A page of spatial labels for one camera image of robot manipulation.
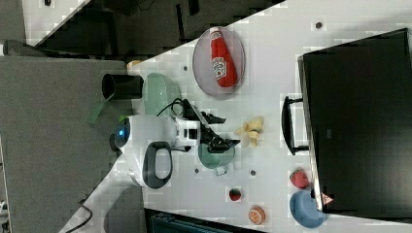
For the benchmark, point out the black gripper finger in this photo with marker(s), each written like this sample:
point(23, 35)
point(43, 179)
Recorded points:
point(222, 145)
point(211, 119)

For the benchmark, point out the green perforated colander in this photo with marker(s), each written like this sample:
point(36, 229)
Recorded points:
point(158, 91)

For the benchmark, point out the yellow plush banana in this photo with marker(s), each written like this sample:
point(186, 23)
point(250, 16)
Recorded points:
point(249, 131)

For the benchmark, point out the green cup with handle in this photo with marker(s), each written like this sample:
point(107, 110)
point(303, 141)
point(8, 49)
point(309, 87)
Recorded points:
point(216, 161)

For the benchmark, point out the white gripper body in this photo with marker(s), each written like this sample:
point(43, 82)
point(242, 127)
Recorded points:
point(188, 133)

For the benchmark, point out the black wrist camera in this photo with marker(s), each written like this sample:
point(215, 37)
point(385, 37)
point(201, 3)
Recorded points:
point(191, 112)

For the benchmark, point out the grey round plate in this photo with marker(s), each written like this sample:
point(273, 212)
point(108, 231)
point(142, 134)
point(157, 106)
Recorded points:
point(202, 68)

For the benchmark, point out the black cylindrical cup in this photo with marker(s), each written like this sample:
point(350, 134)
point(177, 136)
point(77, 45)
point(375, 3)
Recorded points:
point(122, 87)

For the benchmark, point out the pink plush strawberry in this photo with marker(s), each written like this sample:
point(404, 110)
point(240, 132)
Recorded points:
point(299, 179)

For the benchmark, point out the orange slice toy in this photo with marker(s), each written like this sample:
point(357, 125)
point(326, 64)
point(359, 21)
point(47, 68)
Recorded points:
point(257, 215)

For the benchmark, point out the black short cylinder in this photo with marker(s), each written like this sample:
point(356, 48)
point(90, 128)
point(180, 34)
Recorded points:
point(113, 145)

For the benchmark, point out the small red strawberry toy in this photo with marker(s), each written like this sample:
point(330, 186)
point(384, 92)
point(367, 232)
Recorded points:
point(234, 194)

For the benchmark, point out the blue bowl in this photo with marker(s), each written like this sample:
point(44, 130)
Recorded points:
point(304, 211)

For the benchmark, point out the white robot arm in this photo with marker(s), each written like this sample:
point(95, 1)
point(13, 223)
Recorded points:
point(141, 140)

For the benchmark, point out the red plush ketchup bottle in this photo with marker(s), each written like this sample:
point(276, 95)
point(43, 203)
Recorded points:
point(221, 60)

